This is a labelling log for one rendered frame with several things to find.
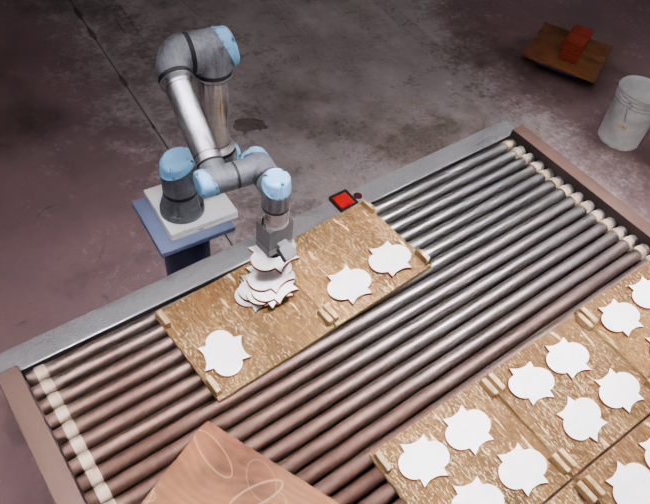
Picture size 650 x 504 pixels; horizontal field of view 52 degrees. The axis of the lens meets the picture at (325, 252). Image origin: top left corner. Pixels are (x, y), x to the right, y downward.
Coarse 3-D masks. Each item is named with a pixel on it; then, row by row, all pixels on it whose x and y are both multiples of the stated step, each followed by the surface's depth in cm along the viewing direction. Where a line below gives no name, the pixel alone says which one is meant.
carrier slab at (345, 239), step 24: (336, 216) 227; (360, 216) 228; (312, 240) 219; (336, 240) 220; (360, 240) 221; (384, 240) 222; (312, 264) 212; (336, 264) 213; (360, 264) 214; (312, 288) 206; (384, 288) 209; (336, 312) 201; (360, 312) 203
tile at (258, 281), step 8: (288, 264) 203; (256, 272) 200; (264, 272) 200; (272, 272) 201; (288, 272) 201; (248, 280) 198; (256, 280) 198; (264, 280) 198; (272, 280) 199; (280, 280) 199; (288, 280) 200; (256, 288) 196; (264, 288) 196; (272, 288) 197
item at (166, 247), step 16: (144, 208) 230; (144, 224) 226; (160, 224) 226; (224, 224) 229; (160, 240) 222; (176, 240) 222; (192, 240) 223; (208, 240) 226; (176, 256) 235; (192, 256) 236; (208, 256) 244
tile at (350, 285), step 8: (344, 272) 210; (352, 272) 210; (360, 272) 211; (336, 280) 208; (344, 280) 208; (352, 280) 208; (360, 280) 209; (368, 280) 209; (328, 288) 206; (336, 288) 206; (344, 288) 206; (352, 288) 206; (360, 288) 207; (336, 296) 204; (344, 296) 204; (352, 296) 204; (360, 296) 205; (352, 304) 203
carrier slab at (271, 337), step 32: (224, 288) 203; (192, 320) 195; (224, 320) 196; (256, 320) 197; (288, 320) 198; (320, 320) 199; (192, 352) 188; (256, 352) 190; (288, 352) 191; (224, 384) 183
